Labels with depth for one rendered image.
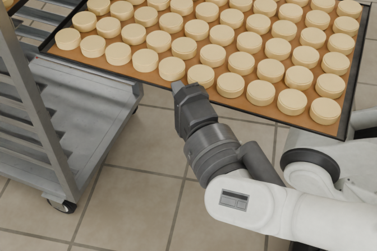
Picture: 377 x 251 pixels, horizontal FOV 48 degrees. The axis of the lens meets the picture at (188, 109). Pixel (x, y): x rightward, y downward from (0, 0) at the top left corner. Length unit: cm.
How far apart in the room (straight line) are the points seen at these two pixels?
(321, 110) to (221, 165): 21
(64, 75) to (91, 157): 40
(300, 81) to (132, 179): 87
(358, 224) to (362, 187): 59
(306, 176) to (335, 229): 49
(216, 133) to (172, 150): 90
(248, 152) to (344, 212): 16
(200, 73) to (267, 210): 32
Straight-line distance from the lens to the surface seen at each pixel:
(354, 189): 112
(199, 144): 65
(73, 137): 145
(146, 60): 80
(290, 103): 74
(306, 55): 84
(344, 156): 102
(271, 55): 83
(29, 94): 96
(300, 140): 104
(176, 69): 78
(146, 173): 150
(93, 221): 144
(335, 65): 83
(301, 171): 102
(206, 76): 77
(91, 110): 151
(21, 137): 128
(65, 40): 88
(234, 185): 59
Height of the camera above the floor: 128
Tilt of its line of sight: 50 degrees down
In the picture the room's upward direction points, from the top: straight up
